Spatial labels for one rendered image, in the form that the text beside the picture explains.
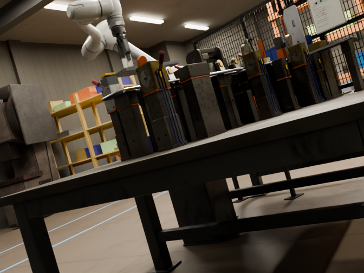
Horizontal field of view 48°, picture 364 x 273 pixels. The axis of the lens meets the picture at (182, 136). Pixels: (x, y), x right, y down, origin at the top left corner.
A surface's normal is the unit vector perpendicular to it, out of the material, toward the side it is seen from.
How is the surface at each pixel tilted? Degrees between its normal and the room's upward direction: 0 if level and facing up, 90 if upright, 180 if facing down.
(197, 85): 90
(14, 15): 90
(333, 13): 90
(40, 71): 90
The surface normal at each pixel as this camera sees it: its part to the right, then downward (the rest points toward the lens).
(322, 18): -0.76, 0.22
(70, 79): 0.81, -0.23
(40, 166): 0.90, -0.26
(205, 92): 0.59, -0.17
